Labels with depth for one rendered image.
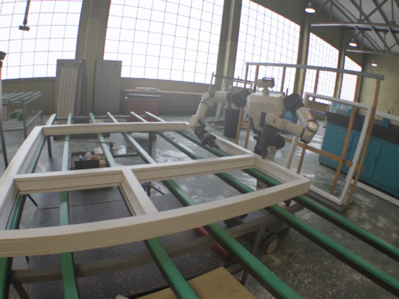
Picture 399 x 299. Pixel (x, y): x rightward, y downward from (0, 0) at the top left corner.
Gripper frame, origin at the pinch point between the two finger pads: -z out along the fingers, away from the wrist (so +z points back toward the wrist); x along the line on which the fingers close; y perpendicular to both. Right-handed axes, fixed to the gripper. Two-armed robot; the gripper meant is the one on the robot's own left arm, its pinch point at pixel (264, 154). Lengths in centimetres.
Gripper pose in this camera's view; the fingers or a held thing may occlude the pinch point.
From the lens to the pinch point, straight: 145.0
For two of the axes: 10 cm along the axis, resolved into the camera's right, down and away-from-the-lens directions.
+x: -8.6, 0.6, -5.1
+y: 5.0, 3.1, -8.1
